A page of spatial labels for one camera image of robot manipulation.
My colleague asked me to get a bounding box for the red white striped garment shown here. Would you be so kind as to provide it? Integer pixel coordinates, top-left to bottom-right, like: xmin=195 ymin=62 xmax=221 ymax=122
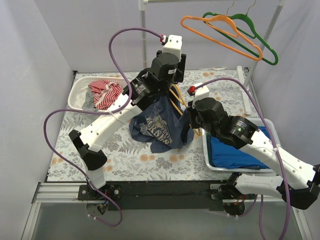
xmin=88 ymin=79 xmax=123 ymax=110

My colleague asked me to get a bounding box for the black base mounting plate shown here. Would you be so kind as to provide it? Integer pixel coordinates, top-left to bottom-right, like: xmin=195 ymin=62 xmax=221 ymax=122
xmin=76 ymin=178 xmax=251 ymax=221

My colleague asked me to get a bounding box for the green garment in basket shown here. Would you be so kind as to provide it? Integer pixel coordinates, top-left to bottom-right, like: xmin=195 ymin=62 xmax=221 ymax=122
xmin=205 ymin=133 xmax=211 ymax=144

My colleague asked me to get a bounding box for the orange velvet hanger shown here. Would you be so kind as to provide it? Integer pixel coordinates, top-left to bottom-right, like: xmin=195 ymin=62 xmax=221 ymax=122
xmin=179 ymin=0 xmax=264 ymax=62

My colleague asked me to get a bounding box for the white metal clothes rack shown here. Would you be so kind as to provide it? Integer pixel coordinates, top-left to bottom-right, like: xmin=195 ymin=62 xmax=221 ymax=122
xmin=138 ymin=0 xmax=285 ymax=115

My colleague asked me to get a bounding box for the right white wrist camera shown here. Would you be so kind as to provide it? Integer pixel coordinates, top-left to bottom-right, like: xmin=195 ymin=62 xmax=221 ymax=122
xmin=188 ymin=82 xmax=210 ymax=104

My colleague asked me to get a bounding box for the white laundry basket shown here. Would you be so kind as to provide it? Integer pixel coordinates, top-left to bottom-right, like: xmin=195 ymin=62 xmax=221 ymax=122
xmin=67 ymin=76 xmax=127 ymax=111
xmin=201 ymin=117 xmax=278 ymax=172

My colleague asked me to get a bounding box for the white left laundry basket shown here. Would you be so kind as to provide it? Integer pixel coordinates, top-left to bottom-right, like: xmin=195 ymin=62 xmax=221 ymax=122
xmin=67 ymin=76 xmax=127 ymax=111

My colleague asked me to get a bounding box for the navy blue tank top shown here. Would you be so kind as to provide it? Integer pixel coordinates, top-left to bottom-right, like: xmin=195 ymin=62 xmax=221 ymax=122
xmin=129 ymin=95 xmax=195 ymax=153

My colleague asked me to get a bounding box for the white right laundry basket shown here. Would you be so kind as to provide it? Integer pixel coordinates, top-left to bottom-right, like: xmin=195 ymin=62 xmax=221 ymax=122
xmin=201 ymin=117 xmax=278 ymax=172

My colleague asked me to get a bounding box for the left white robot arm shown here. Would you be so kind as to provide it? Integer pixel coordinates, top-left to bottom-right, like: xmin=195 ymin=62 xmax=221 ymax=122
xmin=68 ymin=50 xmax=187 ymax=200

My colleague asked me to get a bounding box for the green velvet hanger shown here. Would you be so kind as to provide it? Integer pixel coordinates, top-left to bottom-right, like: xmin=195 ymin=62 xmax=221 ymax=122
xmin=216 ymin=1 xmax=279 ymax=66

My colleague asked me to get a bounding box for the blue folded shirt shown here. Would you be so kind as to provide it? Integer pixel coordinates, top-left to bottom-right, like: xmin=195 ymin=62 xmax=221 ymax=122
xmin=207 ymin=136 xmax=269 ymax=170

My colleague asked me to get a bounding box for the yellow velvet hanger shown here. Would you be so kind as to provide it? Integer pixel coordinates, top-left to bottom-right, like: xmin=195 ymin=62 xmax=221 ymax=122
xmin=169 ymin=84 xmax=202 ymax=137

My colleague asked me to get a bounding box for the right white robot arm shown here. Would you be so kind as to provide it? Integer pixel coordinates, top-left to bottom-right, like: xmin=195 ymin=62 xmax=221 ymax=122
xmin=186 ymin=97 xmax=320 ymax=210

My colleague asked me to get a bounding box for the floral table mat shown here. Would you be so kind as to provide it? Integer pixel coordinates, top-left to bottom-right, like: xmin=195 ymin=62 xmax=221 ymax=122
xmin=46 ymin=68 xmax=258 ymax=182

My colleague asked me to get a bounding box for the grey garment in basket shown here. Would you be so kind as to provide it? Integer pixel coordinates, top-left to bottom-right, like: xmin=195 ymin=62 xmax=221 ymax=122
xmin=81 ymin=88 xmax=97 ymax=112

